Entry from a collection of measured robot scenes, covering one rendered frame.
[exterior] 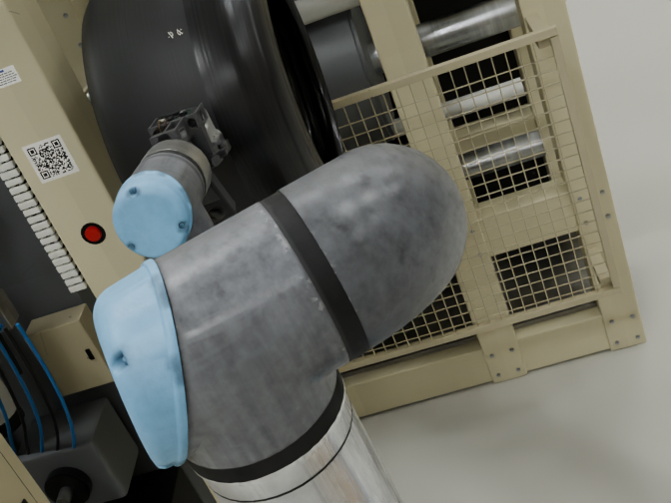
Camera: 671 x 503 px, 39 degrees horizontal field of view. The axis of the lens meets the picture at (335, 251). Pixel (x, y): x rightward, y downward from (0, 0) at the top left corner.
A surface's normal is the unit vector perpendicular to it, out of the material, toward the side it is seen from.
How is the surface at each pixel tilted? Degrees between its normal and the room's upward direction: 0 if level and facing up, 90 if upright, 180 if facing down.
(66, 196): 90
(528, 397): 0
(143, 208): 78
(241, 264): 37
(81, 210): 90
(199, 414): 98
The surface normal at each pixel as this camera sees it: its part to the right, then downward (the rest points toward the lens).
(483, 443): -0.34, -0.81
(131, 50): -0.24, -0.19
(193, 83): -0.16, 0.09
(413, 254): 0.67, -0.04
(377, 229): 0.40, -0.33
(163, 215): -0.08, 0.34
